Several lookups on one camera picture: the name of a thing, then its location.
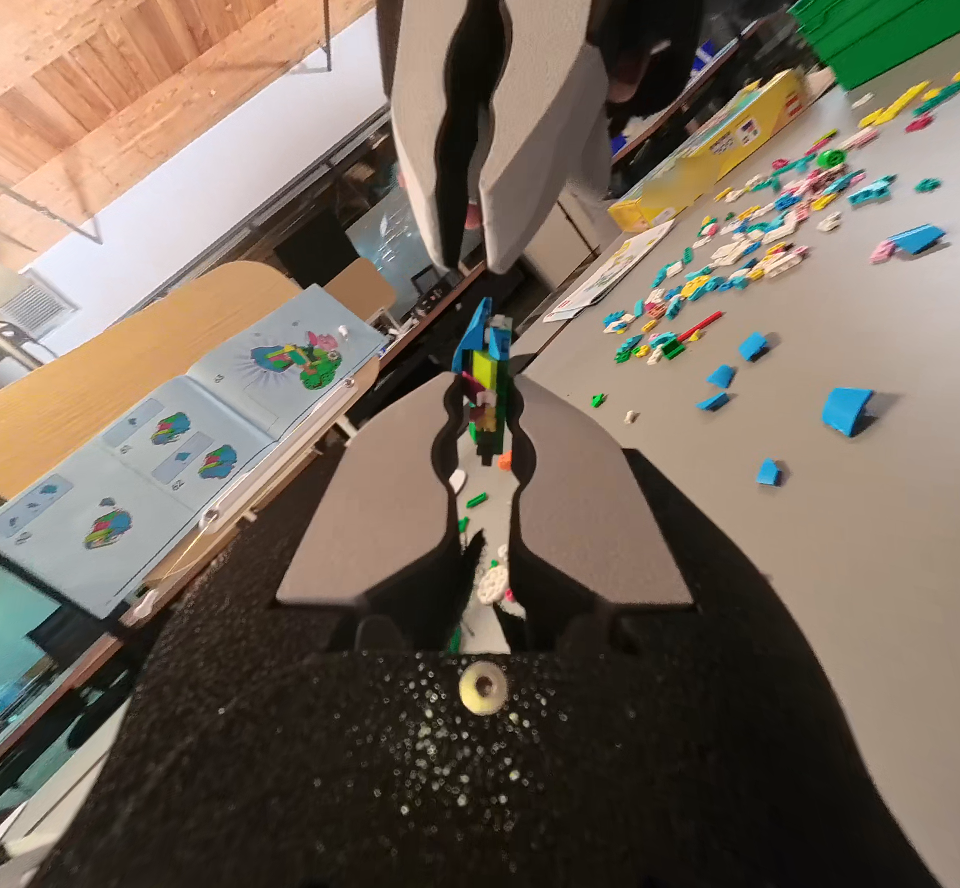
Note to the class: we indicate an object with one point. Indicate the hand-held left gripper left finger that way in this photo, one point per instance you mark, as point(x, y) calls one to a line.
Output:
point(375, 513)

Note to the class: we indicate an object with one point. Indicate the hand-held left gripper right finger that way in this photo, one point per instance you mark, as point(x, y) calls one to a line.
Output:
point(592, 520)

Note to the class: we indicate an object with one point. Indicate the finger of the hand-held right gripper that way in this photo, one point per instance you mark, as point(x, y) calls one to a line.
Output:
point(420, 78)
point(547, 78)

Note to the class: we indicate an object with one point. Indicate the colourful lego wing assembly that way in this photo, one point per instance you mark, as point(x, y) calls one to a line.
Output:
point(484, 378)

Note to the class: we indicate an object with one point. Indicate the small blue curved lego slope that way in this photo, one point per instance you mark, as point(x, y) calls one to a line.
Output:
point(721, 376)
point(754, 347)
point(712, 401)
point(769, 473)

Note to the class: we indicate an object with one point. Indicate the yellow lego box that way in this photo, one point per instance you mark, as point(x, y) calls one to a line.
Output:
point(697, 168)

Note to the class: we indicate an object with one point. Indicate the lego instruction booklet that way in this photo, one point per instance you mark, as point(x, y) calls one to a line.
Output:
point(150, 468)

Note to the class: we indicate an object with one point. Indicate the pile of mixed lego pieces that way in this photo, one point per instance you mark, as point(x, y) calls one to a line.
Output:
point(739, 252)

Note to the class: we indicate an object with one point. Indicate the large blue curved lego slope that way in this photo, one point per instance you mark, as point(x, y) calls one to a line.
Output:
point(919, 239)
point(847, 412)

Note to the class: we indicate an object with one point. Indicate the person's right hand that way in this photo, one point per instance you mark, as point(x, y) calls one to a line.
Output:
point(628, 84)

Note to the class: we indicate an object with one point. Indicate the black hanging rod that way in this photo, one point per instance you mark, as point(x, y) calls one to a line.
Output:
point(325, 3)

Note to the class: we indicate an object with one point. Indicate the white instruction leaflet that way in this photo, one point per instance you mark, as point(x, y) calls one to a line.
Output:
point(607, 273)

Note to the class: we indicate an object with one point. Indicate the black monitor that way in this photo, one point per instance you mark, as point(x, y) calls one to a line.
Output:
point(311, 254)

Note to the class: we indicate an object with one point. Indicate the small wooden stand board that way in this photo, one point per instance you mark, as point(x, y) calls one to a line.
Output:
point(360, 288)

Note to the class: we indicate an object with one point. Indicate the stack of green plastic bins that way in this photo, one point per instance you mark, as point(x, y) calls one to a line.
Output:
point(885, 10)

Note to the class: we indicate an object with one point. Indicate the large wooden stand board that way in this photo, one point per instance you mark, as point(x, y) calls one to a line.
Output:
point(112, 363)

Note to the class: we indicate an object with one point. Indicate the teal monitor screen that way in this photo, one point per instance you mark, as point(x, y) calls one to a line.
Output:
point(22, 640)

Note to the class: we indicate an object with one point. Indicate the white wall air vent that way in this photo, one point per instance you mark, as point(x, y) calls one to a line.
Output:
point(30, 307)

